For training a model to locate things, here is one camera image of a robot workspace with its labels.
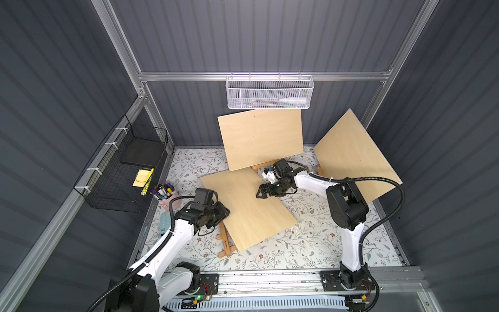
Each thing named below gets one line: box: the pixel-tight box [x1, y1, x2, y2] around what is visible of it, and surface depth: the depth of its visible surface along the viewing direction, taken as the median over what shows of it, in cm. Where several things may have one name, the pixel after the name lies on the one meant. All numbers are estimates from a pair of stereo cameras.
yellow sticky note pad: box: [132, 168, 154, 188], surface depth 77 cm
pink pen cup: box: [150, 181, 182, 211], surface depth 88 cm
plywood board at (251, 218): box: [199, 167, 299, 252], surface depth 87 cm
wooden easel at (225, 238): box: [215, 221, 238, 259], surface depth 81 cm
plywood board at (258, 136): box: [217, 109, 305, 172], surface depth 100 cm
